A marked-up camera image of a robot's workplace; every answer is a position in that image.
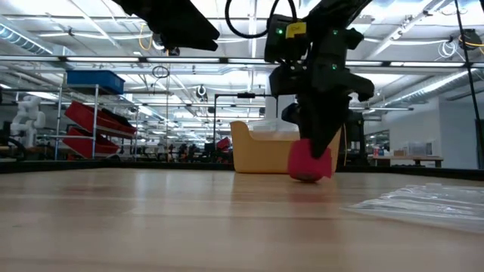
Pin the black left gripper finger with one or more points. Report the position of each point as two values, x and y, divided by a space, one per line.
189 30

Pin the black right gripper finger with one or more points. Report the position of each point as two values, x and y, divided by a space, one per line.
292 113
321 121

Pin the red bandage strip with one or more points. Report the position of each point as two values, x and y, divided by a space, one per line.
302 166

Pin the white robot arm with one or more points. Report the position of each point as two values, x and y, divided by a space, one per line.
28 117

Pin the black tall cabinet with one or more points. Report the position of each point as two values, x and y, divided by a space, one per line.
357 140

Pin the black tubular stand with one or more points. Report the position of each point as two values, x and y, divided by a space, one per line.
246 94

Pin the yellow plastic bin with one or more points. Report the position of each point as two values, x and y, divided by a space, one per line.
261 158

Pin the blue storage bin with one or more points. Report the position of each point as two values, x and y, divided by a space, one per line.
94 81

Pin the wooden background table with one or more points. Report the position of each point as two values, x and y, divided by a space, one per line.
408 159

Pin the red storage bins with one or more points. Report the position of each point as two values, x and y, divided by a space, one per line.
87 113

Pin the metal shelf rack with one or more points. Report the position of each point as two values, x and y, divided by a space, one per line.
59 113

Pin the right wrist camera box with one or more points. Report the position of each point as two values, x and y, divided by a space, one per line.
276 45

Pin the silver ventilation duct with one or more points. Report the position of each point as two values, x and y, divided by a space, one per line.
435 87
22 41

